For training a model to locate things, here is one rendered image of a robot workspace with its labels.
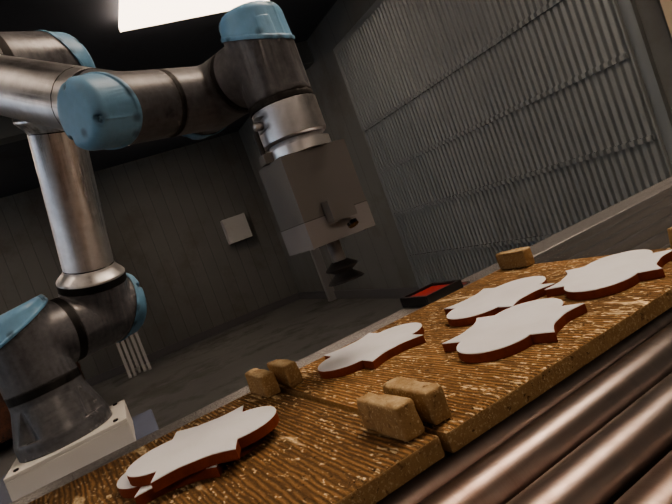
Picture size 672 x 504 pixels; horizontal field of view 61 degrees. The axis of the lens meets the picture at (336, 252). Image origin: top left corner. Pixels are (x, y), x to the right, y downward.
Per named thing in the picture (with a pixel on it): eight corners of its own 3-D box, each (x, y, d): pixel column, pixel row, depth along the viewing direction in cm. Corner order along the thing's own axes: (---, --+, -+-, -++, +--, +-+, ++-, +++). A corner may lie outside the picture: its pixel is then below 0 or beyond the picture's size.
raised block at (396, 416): (363, 431, 44) (351, 398, 43) (382, 420, 45) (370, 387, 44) (408, 445, 38) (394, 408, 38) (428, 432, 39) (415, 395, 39)
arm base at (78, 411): (19, 453, 97) (-6, 400, 96) (106, 408, 105) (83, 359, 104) (18, 471, 84) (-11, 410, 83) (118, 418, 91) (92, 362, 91)
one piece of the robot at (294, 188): (273, 114, 56) (330, 269, 57) (345, 97, 61) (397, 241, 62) (240, 143, 65) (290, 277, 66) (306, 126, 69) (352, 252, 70)
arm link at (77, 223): (50, 356, 103) (-40, 35, 86) (121, 323, 114) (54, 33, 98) (87, 371, 96) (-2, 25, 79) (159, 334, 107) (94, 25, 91)
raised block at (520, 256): (499, 271, 86) (493, 253, 86) (507, 267, 87) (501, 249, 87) (528, 267, 81) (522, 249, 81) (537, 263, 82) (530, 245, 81)
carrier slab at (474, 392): (273, 395, 69) (268, 383, 69) (505, 277, 88) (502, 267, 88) (453, 455, 38) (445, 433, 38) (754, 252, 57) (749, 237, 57)
